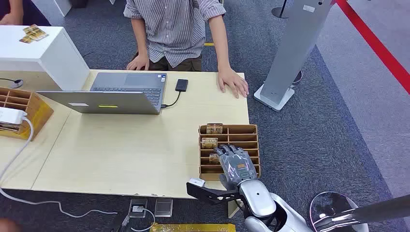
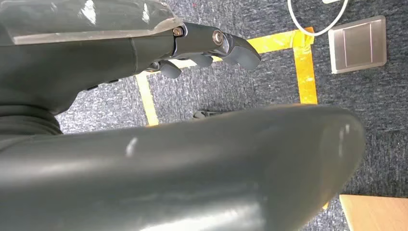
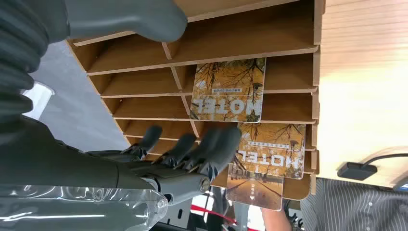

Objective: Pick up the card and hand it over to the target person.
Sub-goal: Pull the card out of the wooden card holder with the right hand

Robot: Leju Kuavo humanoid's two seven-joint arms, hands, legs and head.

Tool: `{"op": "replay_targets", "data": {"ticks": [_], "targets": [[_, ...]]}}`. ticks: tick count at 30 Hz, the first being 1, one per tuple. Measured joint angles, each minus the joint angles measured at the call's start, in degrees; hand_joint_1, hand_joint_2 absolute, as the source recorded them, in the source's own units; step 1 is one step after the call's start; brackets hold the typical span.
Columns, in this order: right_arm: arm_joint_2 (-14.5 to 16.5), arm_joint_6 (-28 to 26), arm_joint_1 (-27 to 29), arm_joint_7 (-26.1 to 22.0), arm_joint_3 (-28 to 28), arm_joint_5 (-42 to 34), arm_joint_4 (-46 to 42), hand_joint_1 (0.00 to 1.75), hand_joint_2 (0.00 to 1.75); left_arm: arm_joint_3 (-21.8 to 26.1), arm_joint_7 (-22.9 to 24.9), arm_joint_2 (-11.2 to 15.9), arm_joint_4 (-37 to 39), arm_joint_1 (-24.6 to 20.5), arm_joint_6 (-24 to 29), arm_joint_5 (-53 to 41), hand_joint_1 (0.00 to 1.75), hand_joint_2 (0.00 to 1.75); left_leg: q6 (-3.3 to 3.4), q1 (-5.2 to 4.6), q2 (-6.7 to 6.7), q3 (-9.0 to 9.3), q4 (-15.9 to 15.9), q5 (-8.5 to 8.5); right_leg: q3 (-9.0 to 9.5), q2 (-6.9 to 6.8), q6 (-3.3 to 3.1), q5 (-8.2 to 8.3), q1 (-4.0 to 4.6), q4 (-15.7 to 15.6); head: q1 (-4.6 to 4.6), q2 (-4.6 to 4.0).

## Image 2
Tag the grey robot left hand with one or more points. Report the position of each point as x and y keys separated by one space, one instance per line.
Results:
x=191 y=172

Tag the yellow floor tape strip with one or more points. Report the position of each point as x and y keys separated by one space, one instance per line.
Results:
x=147 y=98
x=325 y=206
x=306 y=79
x=271 y=43

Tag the ribbed grey left arm sleeve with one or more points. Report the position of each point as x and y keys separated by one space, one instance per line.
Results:
x=25 y=122

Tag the light wooden table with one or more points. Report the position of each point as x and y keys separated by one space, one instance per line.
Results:
x=376 y=213

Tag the silver metal floor socket plate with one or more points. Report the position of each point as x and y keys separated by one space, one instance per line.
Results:
x=357 y=44

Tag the white plug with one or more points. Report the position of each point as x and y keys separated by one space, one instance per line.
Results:
x=330 y=1

